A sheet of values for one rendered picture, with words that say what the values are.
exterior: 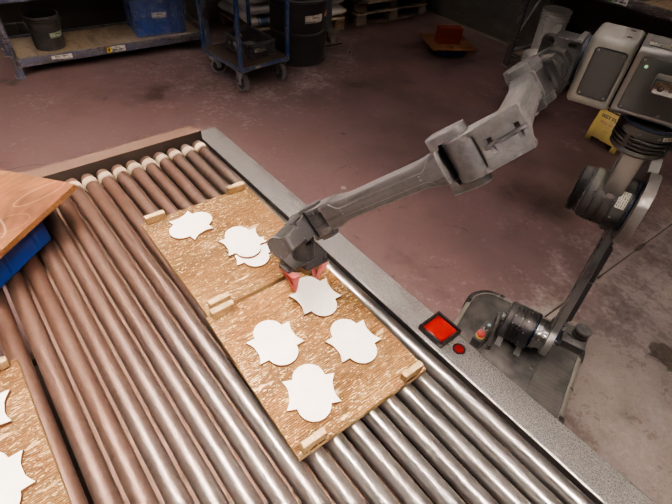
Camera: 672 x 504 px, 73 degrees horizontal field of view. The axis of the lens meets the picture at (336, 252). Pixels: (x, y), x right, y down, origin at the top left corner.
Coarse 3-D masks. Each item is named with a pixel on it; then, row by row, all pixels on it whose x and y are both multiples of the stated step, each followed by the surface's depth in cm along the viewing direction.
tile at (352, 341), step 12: (336, 324) 110; (348, 324) 110; (360, 324) 110; (336, 336) 107; (348, 336) 107; (360, 336) 107; (372, 336) 108; (336, 348) 105; (348, 348) 105; (360, 348) 105; (372, 348) 105; (360, 360) 103; (372, 360) 103
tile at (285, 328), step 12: (264, 324) 108; (276, 324) 108; (288, 324) 109; (264, 336) 106; (276, 336) 106; (288, 336) 106; (264, 348) 103; (276, 348) 103; (288, 348) 104; (264, 360) 101; (276, 360) 101; (288, 360) 101
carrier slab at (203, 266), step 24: (240, 192) 146; (168, 216) 135; (216, 216) 137; (240, 216) 138; (264, 216) 138; (168, 240) 128; (192, 240) 129; (216, 240) 129; (192, 264) 122; (216, 264) 122; (192, 288) 116; (216, 288) 116; (240, 288) 117; (264, 288) 119
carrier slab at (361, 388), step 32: (288, 288) 118; (224, 320) 109; (256, 320) 110; (288, 320) 110; (320, 320) 111; (352, 320) 112; (320, 352) 104; (384, 352) 106; (256, 384) 98; (352, 384) 99; (384, 384) 100; (288, 416) 93; (352, 416) 94
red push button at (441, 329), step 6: (438, 318) 115; (426, 324) 113; (432, 324) 114; (438, 324) 114; (444, 324) 114; (432, 330) 112; (438, 330) 112; (444, 330) 112; (450, 330) 113; (456, 330) 113; (438, 336) 111; (444, 336) 111
